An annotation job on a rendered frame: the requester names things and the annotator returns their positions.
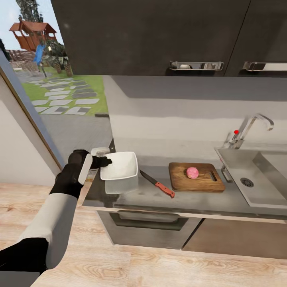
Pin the dishwasher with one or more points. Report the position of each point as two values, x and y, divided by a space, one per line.
148 230

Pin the cutting board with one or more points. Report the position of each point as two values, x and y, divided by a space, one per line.
180 180

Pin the parer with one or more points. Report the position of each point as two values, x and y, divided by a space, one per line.
167 190

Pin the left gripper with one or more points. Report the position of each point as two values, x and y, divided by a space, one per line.
102 162

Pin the bowl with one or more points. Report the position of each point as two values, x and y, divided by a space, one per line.
124 166

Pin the drop in sink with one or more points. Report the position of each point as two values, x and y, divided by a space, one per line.
260 175

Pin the vidalia onion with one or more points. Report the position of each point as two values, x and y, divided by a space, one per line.
192 172

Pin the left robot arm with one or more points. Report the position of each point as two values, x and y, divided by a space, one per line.
44 243

